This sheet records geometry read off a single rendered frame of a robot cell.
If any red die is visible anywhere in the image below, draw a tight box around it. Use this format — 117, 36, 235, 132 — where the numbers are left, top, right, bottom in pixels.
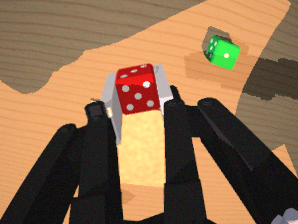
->
115, 63, 160, 115

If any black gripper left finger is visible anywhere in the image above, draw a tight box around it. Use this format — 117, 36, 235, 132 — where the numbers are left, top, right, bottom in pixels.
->
0, 72, 124, 224

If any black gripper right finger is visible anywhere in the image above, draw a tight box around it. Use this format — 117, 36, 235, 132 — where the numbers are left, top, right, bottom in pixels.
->
153, 64, 298, 224

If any tan flat mat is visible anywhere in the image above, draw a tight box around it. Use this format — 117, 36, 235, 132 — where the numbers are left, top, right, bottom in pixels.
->
117, 109, 165, 188

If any green die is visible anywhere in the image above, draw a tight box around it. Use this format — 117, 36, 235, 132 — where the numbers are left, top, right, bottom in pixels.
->
205, 35, 241, 70

